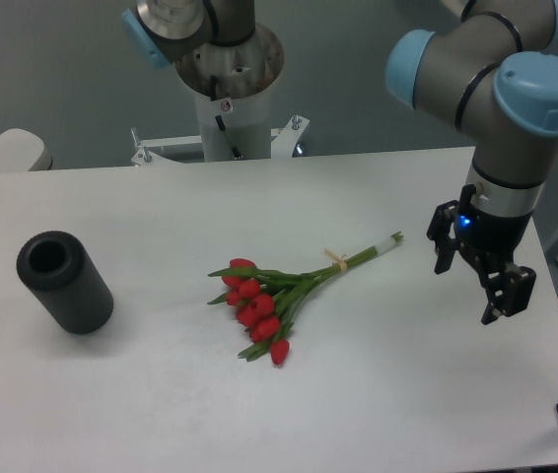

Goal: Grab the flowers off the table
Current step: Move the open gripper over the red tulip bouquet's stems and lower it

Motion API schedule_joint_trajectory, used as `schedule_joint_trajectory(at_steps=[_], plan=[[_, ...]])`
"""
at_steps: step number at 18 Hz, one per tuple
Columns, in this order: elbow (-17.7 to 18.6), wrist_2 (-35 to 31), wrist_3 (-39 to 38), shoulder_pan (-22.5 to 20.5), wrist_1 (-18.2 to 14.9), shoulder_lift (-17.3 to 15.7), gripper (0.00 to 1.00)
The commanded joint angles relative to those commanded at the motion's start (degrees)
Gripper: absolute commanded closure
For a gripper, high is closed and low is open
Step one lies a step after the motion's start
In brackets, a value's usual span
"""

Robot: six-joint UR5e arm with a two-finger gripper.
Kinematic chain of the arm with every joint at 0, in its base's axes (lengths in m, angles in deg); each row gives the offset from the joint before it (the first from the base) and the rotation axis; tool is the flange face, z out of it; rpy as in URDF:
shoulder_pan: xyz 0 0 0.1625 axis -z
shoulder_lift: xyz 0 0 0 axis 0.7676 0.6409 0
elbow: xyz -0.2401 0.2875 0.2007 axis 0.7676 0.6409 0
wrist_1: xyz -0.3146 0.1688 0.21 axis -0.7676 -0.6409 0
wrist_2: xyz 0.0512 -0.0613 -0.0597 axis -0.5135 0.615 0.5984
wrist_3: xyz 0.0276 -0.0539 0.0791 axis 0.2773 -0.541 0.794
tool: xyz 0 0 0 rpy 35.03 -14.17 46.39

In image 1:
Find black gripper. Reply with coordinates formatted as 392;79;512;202
427;183;536;324

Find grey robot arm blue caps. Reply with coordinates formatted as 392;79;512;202
122;1;558;324

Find red tulip bouquet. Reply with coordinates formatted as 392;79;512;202
208;232;404;367

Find black ribbed cylindrical vase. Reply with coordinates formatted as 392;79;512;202
16;231;113;335

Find white chair backrest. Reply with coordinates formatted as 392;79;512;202
0;128;53;173

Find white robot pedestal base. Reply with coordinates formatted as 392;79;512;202
131;24;310;166

